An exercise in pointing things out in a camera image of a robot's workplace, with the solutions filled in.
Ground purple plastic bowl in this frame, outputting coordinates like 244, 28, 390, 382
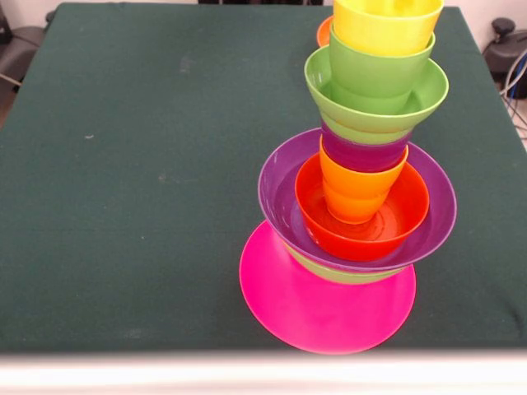
258, 127, 458, 272

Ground orange plastic cup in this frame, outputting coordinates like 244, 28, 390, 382
319, 135, 410, 225

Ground purple plastic cup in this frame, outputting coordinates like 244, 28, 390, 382
320, 121, 414, 173

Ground large green plastic bowl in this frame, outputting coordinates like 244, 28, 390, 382
286, 244, 407, 286

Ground small green plastic bowl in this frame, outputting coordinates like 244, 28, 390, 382
304, 44, 450, 145

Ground pink plastic bowl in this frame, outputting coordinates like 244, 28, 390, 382
239, 220, 417, 356

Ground small red-orange plastic bowl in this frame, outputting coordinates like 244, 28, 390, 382
294, 158, 431, 263

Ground green plastic cup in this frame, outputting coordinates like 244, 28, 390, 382
328, 31, 436, 100

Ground yellow plastic cup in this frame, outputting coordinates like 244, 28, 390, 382
332, 0, 445, 58

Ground dark green tablecloth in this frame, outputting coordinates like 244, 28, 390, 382
0, 2, 527, 354

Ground large red-orange plastic bowl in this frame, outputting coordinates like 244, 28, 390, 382
316, 15, 335, 48

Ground black chair base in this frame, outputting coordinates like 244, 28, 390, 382
483, 18, 527, 75

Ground grey office chair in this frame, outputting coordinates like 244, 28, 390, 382
0, 24, 49, 87

